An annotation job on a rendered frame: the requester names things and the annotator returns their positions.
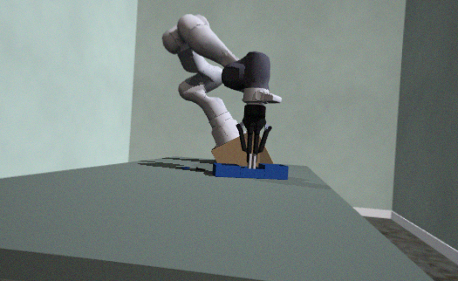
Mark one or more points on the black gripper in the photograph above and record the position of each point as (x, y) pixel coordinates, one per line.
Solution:
(253, 120)

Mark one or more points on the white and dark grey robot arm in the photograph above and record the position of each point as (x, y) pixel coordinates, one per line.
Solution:
(249, 75)

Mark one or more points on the blue rack of three bins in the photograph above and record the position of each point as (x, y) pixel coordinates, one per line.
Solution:
(263, 171)

